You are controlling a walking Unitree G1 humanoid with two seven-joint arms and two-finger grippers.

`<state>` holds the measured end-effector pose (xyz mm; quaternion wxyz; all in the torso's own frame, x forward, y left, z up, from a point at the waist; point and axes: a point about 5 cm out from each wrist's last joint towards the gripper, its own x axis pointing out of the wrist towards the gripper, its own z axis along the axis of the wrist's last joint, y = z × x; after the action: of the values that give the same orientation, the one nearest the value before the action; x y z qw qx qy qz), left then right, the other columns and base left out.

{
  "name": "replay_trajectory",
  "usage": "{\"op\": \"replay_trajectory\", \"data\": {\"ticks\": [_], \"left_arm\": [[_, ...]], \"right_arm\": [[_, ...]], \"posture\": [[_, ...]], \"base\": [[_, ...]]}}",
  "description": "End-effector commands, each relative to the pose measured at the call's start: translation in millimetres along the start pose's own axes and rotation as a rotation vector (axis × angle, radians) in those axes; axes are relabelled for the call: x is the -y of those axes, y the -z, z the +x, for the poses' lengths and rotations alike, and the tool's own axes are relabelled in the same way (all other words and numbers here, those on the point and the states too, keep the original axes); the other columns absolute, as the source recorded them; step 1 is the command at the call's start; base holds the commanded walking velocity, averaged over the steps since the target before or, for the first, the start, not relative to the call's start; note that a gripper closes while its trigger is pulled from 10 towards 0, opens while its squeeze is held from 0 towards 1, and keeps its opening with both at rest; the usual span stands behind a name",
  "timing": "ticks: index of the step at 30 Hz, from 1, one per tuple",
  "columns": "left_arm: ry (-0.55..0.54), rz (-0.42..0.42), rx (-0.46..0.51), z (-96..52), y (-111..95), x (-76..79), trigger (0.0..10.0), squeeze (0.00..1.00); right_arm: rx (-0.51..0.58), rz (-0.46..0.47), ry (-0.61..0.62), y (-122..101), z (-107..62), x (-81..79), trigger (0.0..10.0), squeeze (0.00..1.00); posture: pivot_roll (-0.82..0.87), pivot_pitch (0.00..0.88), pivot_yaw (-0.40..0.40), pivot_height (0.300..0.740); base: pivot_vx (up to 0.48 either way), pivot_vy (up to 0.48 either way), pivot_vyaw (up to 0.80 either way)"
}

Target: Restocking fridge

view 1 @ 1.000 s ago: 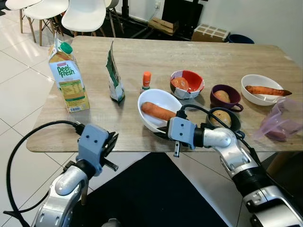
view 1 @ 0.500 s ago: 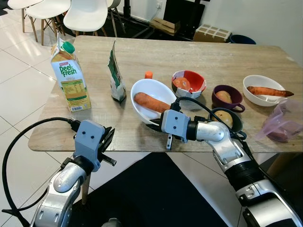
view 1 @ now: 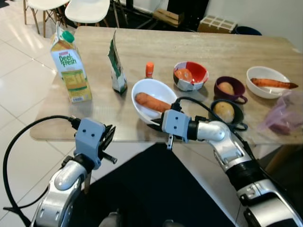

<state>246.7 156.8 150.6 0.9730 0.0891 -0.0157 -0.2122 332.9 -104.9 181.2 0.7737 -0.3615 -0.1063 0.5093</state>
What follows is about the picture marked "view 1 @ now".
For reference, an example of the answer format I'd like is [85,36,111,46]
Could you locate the green white paper pouch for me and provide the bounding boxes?
[107,29,128,94]

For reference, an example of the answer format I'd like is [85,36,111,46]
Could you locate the small orange bottle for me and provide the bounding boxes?
[145,61,155,79]

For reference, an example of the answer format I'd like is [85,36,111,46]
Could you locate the dark blue bin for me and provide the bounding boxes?
[235,26,263,36]

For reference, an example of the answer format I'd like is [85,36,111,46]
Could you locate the large yellow potato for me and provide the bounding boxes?
[213,102,236,124]

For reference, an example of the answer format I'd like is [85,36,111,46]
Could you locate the wooden table leg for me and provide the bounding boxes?
[83,171,91,195]
[258,143,290,176]

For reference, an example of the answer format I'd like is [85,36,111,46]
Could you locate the small white round bowl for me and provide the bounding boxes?
[246,66,292,100]

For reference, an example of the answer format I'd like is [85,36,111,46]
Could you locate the thick orange carrot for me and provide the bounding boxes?
[135,92,172,114]

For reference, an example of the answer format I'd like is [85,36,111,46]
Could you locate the large white oval bowl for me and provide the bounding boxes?
[131,78,178,126]

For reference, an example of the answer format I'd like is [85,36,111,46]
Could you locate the Peel Fresh juice carton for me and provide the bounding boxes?
[51,24,93,104]

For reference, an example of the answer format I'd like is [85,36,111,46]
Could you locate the purple cup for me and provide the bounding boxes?
[214,76,249,105]

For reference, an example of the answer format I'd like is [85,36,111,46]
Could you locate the dark green cup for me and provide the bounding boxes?
[209,99,249,132]

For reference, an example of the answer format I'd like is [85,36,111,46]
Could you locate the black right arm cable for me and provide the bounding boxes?
[169,96,228,131]

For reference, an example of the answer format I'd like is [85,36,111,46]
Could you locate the slim orange carrot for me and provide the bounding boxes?
[250,78,300,90]

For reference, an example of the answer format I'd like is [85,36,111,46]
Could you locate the robot left leg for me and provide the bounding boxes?
[97,211,125,227]

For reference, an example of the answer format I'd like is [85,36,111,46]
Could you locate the small yellow potato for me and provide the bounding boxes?
[218,82,235,96]

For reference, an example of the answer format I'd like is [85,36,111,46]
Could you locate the robot leg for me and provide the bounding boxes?
[162,219,184,227]
[97,211,125,227]

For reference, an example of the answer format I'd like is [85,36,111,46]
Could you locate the robot right leg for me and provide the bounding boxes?
[162,219,184,227]

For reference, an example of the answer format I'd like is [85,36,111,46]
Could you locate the white chair with wooden legs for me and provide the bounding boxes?
[64,0,111,28]
[23,0,70,38]

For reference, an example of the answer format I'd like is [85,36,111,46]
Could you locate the red white bowl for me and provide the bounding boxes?
[173,61,209,92]

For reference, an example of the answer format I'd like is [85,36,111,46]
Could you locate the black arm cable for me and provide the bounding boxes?
[2,115,82,212]
[169,96,228,131]

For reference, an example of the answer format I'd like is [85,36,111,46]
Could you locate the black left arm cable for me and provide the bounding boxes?
[2,115,82,212]

